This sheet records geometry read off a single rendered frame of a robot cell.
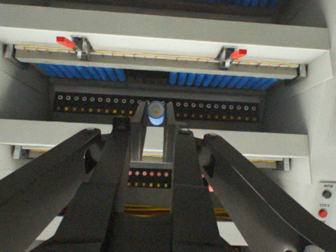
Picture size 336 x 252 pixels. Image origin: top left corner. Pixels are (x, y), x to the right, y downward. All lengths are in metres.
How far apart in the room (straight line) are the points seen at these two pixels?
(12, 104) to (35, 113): 0.08
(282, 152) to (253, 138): 0.06
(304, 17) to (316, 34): 0.10
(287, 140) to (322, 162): 0.08
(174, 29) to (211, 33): 0.07
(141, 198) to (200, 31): 0.49
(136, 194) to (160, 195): 0.08
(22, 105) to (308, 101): 0.61
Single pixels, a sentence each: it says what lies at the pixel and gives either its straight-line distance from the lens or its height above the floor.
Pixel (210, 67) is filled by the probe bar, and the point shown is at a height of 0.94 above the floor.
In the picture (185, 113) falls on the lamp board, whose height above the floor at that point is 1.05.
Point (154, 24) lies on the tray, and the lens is 0.39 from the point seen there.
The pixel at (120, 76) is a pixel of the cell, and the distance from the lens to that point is 0.48.
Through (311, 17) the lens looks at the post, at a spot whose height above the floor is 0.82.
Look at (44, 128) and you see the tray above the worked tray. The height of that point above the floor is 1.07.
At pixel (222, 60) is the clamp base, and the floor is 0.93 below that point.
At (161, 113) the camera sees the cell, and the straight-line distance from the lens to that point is 0.19.
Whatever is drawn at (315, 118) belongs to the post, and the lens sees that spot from 0.47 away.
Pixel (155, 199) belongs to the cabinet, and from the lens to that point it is 0.65.
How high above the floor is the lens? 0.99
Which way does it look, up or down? 10 degrees up
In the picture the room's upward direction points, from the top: 177 degrees counter-clockwise
